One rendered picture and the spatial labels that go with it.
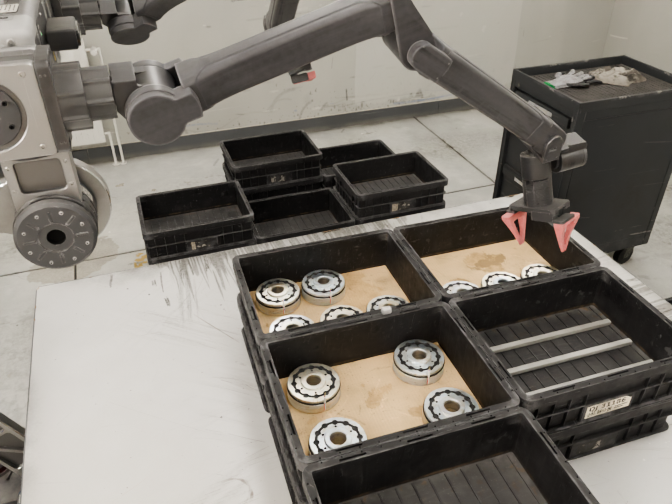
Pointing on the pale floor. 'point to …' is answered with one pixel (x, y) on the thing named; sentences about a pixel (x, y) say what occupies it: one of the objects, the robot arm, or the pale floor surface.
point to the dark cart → (602, 149)
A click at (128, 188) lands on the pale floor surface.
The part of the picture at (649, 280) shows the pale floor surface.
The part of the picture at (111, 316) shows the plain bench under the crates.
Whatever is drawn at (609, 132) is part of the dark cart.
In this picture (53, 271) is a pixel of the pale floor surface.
